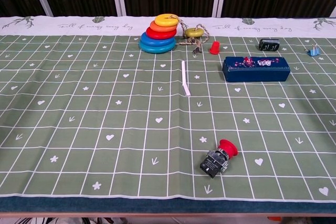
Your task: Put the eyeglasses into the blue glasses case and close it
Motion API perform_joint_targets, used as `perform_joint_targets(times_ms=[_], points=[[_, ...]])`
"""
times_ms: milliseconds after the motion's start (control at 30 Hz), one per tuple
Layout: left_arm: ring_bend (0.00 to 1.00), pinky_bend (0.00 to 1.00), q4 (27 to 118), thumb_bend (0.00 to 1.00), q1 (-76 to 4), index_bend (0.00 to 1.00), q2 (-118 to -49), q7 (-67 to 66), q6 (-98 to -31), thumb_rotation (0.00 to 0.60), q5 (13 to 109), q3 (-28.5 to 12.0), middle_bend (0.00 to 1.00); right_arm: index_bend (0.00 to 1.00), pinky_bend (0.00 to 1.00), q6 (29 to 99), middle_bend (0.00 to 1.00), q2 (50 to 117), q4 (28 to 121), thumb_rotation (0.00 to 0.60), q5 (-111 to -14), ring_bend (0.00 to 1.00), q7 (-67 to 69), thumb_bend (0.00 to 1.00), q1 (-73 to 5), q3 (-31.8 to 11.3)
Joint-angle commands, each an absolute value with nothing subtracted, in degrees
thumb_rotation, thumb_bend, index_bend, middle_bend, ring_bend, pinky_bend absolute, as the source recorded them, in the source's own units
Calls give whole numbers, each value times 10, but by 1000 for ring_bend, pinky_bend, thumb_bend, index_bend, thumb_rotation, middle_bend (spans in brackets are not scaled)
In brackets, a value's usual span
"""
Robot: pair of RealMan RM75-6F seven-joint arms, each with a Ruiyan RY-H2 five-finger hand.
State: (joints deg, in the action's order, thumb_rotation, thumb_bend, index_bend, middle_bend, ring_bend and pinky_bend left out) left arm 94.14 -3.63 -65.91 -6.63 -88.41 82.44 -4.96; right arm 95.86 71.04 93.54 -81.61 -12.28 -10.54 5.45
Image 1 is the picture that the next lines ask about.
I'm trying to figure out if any blue binder clip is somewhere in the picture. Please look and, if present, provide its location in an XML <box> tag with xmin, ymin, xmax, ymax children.
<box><xmin>304</xmin><ymin>43</ymin><xmax>322</xmax><ymax>57</ymax></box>

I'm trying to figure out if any olive green ring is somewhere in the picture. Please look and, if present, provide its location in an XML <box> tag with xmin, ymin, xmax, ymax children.
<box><xmin>184</xmin><ymin>27</ymin><xmax>205</xmax><ymax>39</ymax></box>

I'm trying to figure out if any dark blue table underlay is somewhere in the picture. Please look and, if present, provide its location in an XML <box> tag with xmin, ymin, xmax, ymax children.
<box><xmin>0</xmin><ymin>195</ymin><xmax>336</xmax><ymax>215</ymax></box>

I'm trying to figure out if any small red plastic cap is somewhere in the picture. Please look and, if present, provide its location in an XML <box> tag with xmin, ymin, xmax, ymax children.
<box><xmin>209</xmin><ymin>40</ymin><xmax>221</xmax><ymax>55</ymax></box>

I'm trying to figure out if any teal stacking ring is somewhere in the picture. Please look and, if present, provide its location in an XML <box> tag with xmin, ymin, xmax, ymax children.
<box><xmin>139</xmin><ymin>39</ymin><xmax>176</xmax><ymax>55</ymax></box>

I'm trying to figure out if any yellow stacking ring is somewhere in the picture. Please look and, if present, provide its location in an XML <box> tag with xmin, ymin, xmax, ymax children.
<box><xmin>154</xmin><ymin>13</ymin><xmax>179</xmax><ymax>28</ymax></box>

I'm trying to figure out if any blue stacking ring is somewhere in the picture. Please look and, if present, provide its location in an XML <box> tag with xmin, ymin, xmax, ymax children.
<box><xmin>140</xmin><ymin>31</ymin><xmax>176</xmax><ymax>47</ymax></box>

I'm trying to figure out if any red stacking ring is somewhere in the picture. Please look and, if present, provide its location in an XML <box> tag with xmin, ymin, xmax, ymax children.
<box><xmin>145</xmin><ymin>26</ymin><xmax>177</xmax><ymax>40</ymax></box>

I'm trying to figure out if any green grid tablecloth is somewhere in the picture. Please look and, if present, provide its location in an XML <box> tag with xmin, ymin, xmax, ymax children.
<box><xmin>0</xmin><ymin>15</ymin><xmax>336</xmax><ymax>204</ymax></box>

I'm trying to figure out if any small black counter device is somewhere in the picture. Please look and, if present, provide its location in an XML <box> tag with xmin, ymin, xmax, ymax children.
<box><xmin>258</xmin><ymin>38</ymin><xmax>280</xmax><ymax>52</ymax></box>

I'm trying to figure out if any blue glasses case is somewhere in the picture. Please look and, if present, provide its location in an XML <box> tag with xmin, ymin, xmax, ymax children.
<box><xmin>222</xmin><ymin>56</ymin><xmax>291</xmax><ymax>83</ymax></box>

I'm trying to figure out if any orange stacking ring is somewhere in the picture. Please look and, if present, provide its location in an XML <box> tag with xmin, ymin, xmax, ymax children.
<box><xmin>149</xmin><ymin>20</ymin><xmax>179</xmax><ymax>33</ymax></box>

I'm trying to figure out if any red emergency stop button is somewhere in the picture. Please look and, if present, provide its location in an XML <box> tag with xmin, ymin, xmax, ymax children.
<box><xmin>199</xmin><ymin>138</ymin><xmax>239</xmax><ymax>179</ymax></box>

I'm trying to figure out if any white bent plastic strip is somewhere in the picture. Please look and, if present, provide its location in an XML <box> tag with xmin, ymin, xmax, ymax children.
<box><xmin>181</xmin><ymin>60</ymin><xmax>192</xmax><ymax>97</ymax></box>

